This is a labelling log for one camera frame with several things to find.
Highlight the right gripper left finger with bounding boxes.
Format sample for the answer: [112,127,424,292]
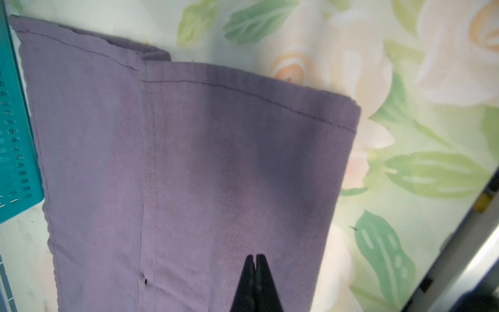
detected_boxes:
[230,255,256,312]

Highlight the purple trousers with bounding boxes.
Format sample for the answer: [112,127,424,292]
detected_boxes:
[9,16,361,311]

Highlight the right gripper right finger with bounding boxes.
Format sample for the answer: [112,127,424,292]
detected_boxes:
[255,254,283,312]

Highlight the aluminium side rail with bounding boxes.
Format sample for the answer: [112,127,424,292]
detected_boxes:
[403,173,498,311]

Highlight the teal plastic basket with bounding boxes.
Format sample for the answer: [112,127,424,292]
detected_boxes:
[0,7,45,225]

